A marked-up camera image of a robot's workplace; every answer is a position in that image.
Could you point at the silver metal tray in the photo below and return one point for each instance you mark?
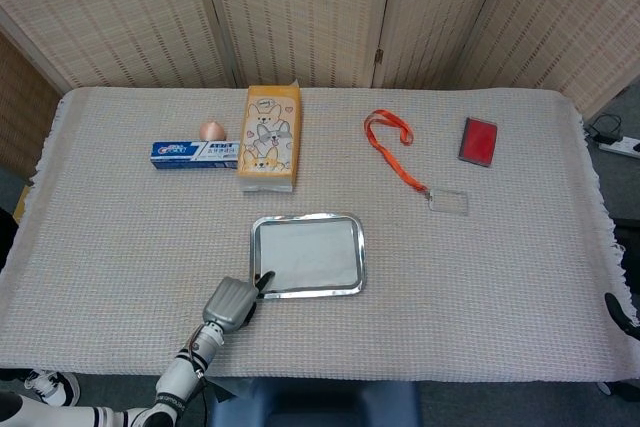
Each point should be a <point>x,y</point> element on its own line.
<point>362,257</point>

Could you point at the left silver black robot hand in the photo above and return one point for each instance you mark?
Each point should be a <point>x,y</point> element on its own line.
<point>230,304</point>

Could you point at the white and black sneaker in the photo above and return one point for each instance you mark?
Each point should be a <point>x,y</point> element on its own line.
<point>52,387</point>

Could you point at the blue toothpaste box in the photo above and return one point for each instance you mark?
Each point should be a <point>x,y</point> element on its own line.
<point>192,154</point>

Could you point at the white power strip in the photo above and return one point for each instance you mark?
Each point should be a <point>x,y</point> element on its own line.
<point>620,147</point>

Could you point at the brass screen hinge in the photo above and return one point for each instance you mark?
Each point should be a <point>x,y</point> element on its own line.
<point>379,56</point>

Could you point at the peach egg-shaped object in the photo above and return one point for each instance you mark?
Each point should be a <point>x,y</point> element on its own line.
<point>212,131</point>

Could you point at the yellow corgi print tissue pack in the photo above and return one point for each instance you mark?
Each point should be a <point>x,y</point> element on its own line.
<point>267,142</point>

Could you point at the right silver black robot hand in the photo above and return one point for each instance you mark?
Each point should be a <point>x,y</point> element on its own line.
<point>622,314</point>

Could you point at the clear plastic badge holder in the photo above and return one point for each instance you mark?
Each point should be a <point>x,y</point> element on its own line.
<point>449,202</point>

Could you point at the red ink pad case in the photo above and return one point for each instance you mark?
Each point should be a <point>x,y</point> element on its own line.
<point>479,142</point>

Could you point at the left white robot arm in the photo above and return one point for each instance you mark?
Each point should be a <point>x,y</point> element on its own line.
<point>180,377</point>

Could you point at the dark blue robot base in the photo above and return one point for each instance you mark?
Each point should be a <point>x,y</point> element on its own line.
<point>315,404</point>

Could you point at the beige woven tablecloth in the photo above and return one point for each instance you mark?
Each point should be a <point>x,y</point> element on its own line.
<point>450,322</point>

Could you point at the woven folding screen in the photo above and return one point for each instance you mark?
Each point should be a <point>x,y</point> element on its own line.
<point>125,12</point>

